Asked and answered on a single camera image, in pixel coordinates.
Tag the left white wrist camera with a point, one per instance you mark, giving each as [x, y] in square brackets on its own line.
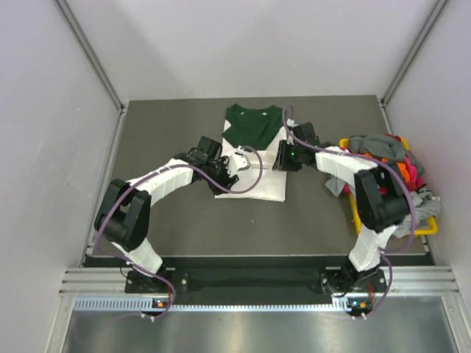
[238, 160]

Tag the aluminium frame rail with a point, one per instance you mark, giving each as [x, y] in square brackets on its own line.
[406, 281]

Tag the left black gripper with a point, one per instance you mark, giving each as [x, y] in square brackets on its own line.
[227, 180]

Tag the yellow plastic basket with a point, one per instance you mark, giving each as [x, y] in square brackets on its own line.
[431, 223]

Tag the white and green t shirt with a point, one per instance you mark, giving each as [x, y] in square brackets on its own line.
[261, 129]

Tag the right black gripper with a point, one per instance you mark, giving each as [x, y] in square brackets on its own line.
[282, 163]

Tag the slotted grey cable duct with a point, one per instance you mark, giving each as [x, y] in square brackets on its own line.
[155, 305]

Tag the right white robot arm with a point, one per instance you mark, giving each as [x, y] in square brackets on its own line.
[379, 193]

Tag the orange t shirt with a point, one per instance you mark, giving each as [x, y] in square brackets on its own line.
[401, 167]

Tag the light grey t shirt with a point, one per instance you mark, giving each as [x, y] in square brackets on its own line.
[426, 204]

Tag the grey t shirt top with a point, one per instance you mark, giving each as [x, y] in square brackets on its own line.
[383, 146]

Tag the pink t shirt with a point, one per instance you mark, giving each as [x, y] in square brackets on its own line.
[415, 183]

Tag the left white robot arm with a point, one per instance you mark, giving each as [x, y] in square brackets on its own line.
[123, 216]

